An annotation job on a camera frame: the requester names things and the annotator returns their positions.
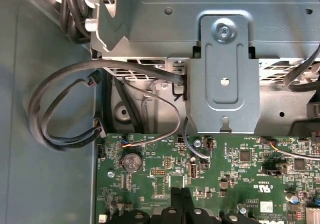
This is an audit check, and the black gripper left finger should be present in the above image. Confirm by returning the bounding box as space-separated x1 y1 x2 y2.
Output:
128 186 184 224

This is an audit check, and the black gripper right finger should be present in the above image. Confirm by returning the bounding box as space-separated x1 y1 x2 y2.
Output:
183 187 252 224

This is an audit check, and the round coin cell battery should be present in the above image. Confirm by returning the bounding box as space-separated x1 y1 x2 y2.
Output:
120 152 144 174

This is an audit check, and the green motherboard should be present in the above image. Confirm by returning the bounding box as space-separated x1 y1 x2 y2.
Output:
96 133 320 224

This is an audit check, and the chipset heat sink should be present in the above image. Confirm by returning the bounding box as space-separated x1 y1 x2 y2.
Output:
305 205 320 224

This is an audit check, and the grey metal drive cage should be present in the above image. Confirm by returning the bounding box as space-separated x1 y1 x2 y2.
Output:
86 0 320 134

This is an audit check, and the thin grey wire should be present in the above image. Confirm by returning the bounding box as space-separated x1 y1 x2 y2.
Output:
181 116 212 159
267 138 320 161
121 80 183 148

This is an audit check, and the black ribbon cable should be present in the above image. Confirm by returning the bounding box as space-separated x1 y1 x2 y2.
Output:
103 72 147 136

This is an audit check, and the silver metal bracket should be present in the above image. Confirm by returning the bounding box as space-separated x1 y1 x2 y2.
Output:
186 10 261 134

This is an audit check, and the black flat cable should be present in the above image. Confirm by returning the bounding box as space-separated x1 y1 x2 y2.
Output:
41 70 107 144
27 60 183 151

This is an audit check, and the silver bracket screw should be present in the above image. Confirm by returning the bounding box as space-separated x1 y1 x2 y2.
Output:
216 24 233 39

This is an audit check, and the dark drive cable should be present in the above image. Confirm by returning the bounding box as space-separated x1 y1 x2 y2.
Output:
284 0 320 93

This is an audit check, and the thick black cable bundle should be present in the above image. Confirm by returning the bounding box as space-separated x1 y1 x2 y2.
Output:
57 0 92 46

